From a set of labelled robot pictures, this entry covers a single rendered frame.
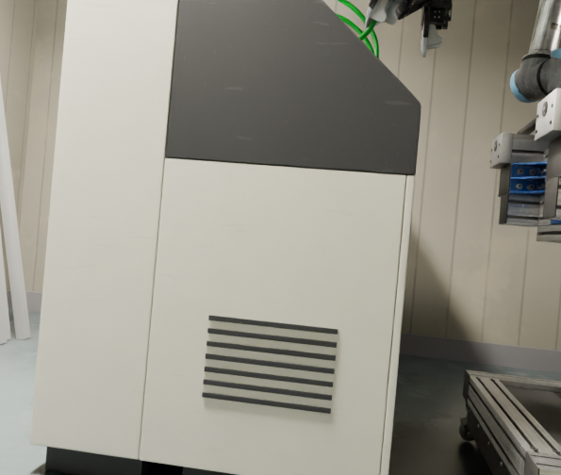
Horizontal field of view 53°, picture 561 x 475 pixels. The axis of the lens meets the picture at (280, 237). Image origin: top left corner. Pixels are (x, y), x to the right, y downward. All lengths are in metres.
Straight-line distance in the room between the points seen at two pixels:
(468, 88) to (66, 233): 2.61
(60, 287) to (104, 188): 0.26
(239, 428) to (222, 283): 0.34
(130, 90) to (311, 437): 0.91
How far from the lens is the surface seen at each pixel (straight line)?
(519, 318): 3.50
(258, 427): 1.37
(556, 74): 1.95
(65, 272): 1.46
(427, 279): 3.40
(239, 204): 1.31
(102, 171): 1.43
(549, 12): 2.14
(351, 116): 1.31
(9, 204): 3.13
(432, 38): 1.85
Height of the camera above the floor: 0.63
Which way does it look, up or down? level
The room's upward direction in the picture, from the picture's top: 5 degrees clockwise
